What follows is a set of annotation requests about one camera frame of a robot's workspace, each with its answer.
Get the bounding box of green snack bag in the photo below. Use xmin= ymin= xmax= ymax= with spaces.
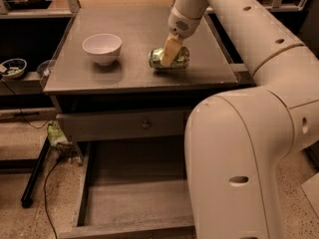
xmin=47 ymin=123 xmax=73 ymax=150

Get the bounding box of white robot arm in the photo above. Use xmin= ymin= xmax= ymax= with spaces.
xmin=162 ymin=0 xmax=319 ymax=239

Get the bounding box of round metal drawer knob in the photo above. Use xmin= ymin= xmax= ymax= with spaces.
xmin=142 ymin=120 xmax=151 ymax=129

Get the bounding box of grey left low shelf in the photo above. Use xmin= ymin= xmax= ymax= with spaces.
xmin=0 ymin=72 xmax=42 ymax=96

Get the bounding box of grey side shelf beam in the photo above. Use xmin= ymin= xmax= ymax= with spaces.
xmin=230 ymin=64 xmax=254 ymax=86

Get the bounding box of open grey middle drawer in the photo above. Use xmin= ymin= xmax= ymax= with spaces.
xmin=59 ymin=136 xmax=196 ymax=239

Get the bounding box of grey wooden drawer cabinet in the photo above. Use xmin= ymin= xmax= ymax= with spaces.
xmin=43 ymin=5 xmax=255 ymax=164

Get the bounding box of black floor cable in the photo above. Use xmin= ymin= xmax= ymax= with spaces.
xmin=43 ymin=156 xmax=64 ymax=239

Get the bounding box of clear plastic cup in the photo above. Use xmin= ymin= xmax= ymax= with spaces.
xmin=36 ymin=60 xmax=56 ymax=78

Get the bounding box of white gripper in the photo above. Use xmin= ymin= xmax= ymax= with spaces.
xmin=160 ymin=6 xmax=202 ymax=67

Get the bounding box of green soda can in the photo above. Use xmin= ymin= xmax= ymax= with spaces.
xmin=149 ymin=47 xmax=189 ymax=70

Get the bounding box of closed grey top drawer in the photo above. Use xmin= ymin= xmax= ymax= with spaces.
xmin=57 ymin=108 xmax=190 ymax=142

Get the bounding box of blue patterned small bowl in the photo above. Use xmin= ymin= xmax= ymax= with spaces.
xmin=0 ymin=58 xmax=27 ymax=80

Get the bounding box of white ceramic bowl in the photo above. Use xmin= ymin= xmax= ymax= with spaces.
xmin=82 ymin=34 xmax=122 ymax=66

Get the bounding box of black metal leg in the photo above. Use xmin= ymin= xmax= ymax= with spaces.
xmin=21 ymin=138 xmax=50 ymax=208

